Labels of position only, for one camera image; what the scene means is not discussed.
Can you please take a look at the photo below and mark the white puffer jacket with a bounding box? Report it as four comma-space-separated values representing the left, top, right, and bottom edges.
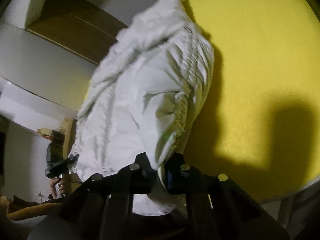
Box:
70, 0, 214, 216

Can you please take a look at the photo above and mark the person left hand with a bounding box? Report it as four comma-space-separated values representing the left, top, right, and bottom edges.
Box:
49, 178, 71, 199

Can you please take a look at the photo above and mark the cooking oil bottle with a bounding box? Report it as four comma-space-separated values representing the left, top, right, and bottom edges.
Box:
37, 127, 53, 141

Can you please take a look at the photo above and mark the wooden wardrobe door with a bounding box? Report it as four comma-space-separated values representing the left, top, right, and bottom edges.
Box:
26, 0, 127, 66

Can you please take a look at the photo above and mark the yellow towel blanket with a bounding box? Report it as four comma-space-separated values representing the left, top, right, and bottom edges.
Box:
182, 0, 319, 203

